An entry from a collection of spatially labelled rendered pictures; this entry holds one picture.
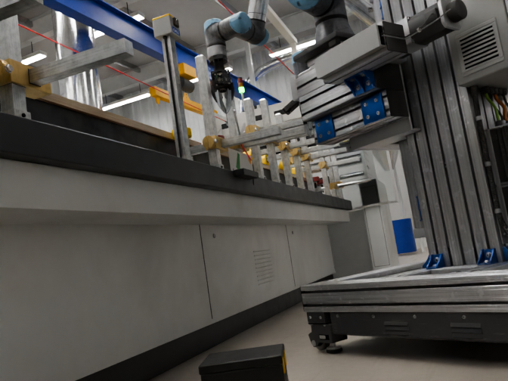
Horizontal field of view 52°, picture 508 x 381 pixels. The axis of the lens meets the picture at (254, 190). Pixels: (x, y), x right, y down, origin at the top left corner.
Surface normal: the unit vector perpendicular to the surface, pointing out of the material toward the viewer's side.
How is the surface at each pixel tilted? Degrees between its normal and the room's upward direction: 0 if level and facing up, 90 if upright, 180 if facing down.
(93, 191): 90
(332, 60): 90
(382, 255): 90
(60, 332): 90
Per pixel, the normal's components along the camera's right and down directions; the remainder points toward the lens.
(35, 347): 0.92, -0.18
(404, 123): -0.81, 0.05
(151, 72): -0.41, -0.05
